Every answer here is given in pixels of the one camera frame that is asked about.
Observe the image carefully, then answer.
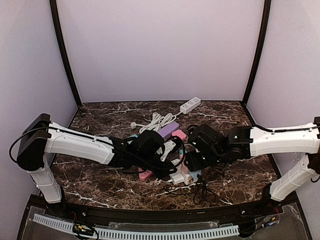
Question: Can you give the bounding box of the white power strip cord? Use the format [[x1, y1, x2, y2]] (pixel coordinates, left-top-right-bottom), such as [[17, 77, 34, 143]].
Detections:
[[130, 111, 183, 135]]

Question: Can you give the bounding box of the black frame right post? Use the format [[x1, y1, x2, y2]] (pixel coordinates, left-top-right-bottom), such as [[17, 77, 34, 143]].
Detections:
[[241, 0, 272, 106]]

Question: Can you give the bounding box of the black frame left post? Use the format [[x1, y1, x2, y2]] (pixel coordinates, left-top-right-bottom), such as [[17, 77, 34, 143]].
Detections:
[[49, 0, 82, 108]]

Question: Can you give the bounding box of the white usb charger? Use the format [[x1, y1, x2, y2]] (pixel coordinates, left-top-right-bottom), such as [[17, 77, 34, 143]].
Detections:
[[169, 173, 184, 185]]

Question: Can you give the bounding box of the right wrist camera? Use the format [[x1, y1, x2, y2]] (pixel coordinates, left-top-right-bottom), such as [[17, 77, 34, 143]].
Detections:
[[187, 124, 225, 154]]

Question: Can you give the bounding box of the white slotted cable duct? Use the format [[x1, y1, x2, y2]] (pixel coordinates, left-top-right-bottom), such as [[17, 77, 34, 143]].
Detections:
[[32, 213, 240, 240]]

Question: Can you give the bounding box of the small circuit board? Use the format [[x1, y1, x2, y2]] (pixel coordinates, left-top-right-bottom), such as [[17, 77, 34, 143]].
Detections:
[[72, 223, 95, 236]]

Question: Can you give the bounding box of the pink usb cable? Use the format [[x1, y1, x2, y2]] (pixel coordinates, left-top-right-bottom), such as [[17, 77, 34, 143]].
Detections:
[[154, 177, 173, 186]]

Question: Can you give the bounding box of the thin black cable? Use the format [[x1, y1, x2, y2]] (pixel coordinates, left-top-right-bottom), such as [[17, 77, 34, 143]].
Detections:
[[164, 173, 221, 206]]

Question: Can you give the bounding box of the pink white cube adapter cluster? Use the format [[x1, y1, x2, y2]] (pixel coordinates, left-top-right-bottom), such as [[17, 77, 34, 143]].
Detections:
[[180, 150, 202, 185]]

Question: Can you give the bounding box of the pink triangular power strip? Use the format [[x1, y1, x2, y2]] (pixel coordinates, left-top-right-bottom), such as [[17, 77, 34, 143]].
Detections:
[[138, 168, 153, 182]]

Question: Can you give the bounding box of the black frame post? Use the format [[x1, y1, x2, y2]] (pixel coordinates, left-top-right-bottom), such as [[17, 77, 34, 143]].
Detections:
[[49, 0, 82, 108], [241, 0, 272, 106]]

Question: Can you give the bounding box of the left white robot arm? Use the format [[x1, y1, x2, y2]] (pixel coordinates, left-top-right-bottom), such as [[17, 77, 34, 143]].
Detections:
[[9, 113, 181, 204]]

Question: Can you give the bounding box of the purple power strip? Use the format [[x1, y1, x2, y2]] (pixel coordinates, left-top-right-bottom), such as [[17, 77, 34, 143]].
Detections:
[[157, 121, 180, 140]]

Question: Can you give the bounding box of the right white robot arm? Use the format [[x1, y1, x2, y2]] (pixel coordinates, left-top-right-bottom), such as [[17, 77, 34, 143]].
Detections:
[[184, 117, 320, 202]]

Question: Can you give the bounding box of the white power strip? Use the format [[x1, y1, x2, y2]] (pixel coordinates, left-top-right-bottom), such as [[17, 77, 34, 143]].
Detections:
[[179, 97, 201, 114]]

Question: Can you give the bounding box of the pink charger plug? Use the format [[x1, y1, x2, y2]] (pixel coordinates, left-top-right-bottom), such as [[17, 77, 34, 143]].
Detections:
[[171, 129, 187, 141]]

